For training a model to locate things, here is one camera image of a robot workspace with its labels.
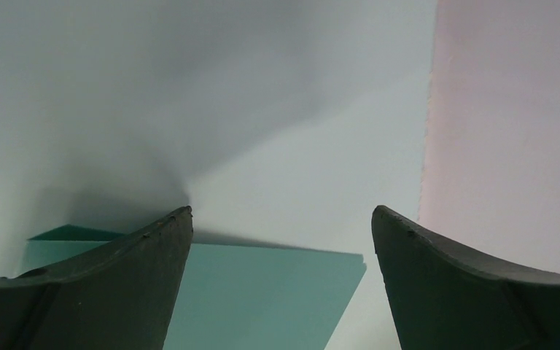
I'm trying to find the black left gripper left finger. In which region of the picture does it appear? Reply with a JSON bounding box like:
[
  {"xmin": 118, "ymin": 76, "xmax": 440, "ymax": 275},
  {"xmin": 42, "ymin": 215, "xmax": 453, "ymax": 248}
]
[{"xmin": 0, "ymin": 206, "xmax": 193, "ymax": 349}]

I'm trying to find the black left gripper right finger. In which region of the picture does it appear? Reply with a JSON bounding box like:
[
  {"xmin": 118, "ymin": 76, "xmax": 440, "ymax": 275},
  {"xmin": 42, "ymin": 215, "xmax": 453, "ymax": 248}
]
[{"xmin": 371, "ymin": 206, "xmax": 560, "ymax": 349}]

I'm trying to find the teal plastic folder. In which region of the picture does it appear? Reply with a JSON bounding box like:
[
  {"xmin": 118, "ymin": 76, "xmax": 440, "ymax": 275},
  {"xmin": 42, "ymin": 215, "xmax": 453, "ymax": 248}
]
[{"xmin": 23, "ymin": 224, "xmax": 367, "ymax": 350}]

